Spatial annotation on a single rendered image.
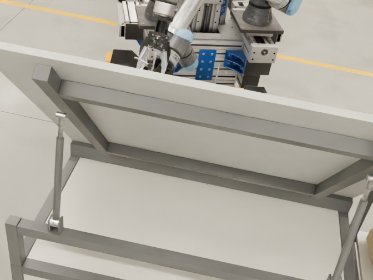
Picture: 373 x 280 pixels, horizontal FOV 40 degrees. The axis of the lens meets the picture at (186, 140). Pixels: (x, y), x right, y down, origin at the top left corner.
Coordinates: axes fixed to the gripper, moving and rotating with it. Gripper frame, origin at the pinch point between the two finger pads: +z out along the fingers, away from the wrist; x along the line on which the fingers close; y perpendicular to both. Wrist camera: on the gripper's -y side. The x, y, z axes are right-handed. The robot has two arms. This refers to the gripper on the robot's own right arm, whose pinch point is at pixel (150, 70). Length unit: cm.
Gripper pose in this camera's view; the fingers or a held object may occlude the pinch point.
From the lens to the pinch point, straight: 189.2
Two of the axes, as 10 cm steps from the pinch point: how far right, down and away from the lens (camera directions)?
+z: -2.4, 9.4, 2.2
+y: 0.3, 2.4, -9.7
